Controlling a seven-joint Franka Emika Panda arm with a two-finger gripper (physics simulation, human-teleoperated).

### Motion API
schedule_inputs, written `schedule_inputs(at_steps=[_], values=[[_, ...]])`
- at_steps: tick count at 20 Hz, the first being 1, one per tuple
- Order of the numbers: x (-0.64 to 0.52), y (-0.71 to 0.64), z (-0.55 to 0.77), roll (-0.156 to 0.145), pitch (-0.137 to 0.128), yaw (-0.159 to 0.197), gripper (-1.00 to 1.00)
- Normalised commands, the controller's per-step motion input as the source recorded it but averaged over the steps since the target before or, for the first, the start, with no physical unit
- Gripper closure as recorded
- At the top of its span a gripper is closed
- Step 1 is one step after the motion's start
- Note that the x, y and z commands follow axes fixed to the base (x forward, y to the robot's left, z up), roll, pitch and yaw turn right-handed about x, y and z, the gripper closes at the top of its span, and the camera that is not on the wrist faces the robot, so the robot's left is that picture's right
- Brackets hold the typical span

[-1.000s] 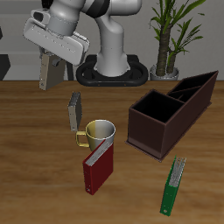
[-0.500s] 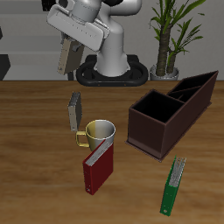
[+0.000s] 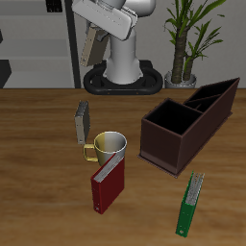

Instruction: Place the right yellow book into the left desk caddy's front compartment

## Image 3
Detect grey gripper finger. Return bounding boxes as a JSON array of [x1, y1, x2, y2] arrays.
[[97, 29, 111, 42]]

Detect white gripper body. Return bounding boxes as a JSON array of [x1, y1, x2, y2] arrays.
[[71, 0, 138, 42]]

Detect grey book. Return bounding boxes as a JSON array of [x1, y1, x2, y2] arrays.
[[74, 100, 91, 146]]

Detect dark brown desk caddy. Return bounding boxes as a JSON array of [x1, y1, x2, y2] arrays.
[[137, 77, 241, 179]]

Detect red book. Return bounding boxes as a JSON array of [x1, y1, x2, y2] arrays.
[[90, 153, 126, 215]]

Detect green book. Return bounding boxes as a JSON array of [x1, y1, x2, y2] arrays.
[[175, 171, 206, 239]]

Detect grey shelf unit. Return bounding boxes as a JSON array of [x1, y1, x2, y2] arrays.
[[0, 0, 75, 89]]

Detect green pot plant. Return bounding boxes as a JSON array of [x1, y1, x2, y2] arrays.
[[163, 0, 227, 86]]

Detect white plant pot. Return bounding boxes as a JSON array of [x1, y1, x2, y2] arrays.
[[163, 70, 198, 90]]

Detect yellow and white mug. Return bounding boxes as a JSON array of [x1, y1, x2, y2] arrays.
[[83, 131, 128, 166]]

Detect dark vertical post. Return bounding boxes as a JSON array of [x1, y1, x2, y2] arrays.
[[64, 0, 82, 89]]

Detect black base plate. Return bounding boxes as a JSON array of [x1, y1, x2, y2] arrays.
[[83, 60, 163, 96]]

